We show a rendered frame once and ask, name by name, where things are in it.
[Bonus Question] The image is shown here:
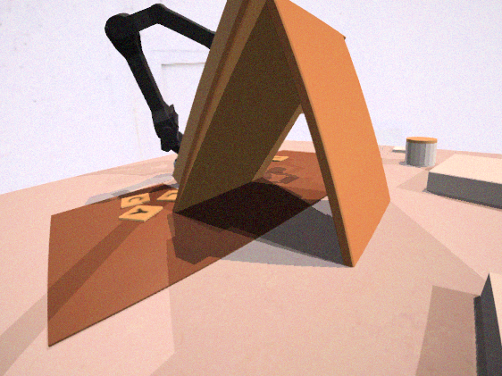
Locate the small white square tile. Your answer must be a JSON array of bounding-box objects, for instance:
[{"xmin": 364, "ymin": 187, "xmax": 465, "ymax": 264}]
[{"xmin": 392, "ymin": 146, "xmax": 406, "ymax": 153}]

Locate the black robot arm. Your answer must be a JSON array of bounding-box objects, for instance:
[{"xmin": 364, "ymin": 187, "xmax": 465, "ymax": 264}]
[{"xmin": 105, "ymin": 3, "xmax": 215, "ymax": 155}]

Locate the grey cylindrical container with orange lid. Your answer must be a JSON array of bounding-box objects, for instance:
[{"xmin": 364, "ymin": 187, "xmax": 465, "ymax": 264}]
[{"xmin": 405, "ymin": 137, "xmax": 438, "ymax": 167}]

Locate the white rectangular box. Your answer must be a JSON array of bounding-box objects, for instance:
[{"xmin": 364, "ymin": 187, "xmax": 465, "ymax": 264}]
[{"xmin": 426, "ymin": 155, "xmax": 502, "ymax": 206}]

